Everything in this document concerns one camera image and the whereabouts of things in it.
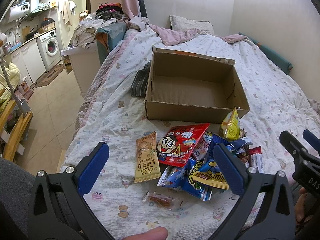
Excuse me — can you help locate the white biscuit packet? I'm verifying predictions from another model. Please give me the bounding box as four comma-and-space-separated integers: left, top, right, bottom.
239, 146, 265, 173

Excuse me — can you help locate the white blue snack wrapper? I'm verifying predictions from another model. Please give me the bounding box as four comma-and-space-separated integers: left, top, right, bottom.
212, 134, 253, 154

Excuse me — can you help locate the yellow chip bag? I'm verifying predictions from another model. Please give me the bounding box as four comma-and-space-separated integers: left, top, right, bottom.
219, 108, 240, 141

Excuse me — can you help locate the blue lonely god snack bag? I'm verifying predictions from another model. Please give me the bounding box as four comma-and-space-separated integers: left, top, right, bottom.
157, 139, 230, 202

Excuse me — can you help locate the large white pink snack bag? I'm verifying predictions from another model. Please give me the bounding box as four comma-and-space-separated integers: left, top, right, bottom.
193, 132, 213, 161

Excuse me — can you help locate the tan peanut snack packet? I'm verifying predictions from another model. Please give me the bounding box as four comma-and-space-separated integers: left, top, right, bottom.
135, 132, 161, 183

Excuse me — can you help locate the clear brown snack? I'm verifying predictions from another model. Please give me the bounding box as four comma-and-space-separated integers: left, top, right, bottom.
143, 191, 183, 210

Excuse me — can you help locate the red cartoon face snack bag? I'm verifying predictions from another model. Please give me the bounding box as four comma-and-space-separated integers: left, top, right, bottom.
156, 123, 210, 167

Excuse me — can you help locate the brown cardboard box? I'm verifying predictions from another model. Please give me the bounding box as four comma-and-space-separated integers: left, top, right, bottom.
145, 47, 250, 124

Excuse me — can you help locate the person's right hand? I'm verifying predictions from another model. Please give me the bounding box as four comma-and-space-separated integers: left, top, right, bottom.
295, 187, 316, 225

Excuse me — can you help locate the person's left hand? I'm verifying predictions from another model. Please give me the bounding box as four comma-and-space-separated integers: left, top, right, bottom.
124, 226, 168, 240

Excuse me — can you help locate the teal folded blanket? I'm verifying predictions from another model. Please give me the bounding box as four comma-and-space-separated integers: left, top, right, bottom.
238, 33, 293, 75

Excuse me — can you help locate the wooden chair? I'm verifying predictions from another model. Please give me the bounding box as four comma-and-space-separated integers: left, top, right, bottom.
1, 95, 33, 162

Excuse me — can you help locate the white patterned bed quilt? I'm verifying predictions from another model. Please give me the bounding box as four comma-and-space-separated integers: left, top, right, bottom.
64, 28, 319, 239

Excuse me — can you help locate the brown floor mat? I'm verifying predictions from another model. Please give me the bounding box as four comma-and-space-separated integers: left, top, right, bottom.
34, 63, 65, 88

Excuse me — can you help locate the yellow cloth bundle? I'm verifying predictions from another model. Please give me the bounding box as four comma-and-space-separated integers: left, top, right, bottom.
0, 62, 21, 104

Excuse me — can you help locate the grey striped cloth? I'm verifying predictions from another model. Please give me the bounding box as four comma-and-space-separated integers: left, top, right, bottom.
131, 61, 151, 98

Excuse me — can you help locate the white kitchen cabinet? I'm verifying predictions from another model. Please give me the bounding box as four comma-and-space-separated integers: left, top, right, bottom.
10, 39, 46, 86

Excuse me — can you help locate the white washing machine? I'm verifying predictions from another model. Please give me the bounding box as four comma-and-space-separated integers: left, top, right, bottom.
36, 29, 61, 72

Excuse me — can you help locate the patterned pillow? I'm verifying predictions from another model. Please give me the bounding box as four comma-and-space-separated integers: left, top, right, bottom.
170, 15, 214, 35

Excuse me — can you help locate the pile of clothes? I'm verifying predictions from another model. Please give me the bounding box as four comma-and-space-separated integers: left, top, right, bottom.
68, 3, 128, 49

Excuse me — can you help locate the white water heater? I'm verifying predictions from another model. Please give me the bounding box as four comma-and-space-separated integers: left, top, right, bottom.
4, 2, 30, 24

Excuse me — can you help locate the pink blanket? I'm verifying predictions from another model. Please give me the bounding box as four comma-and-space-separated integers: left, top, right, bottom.
120, 0, 245, 46

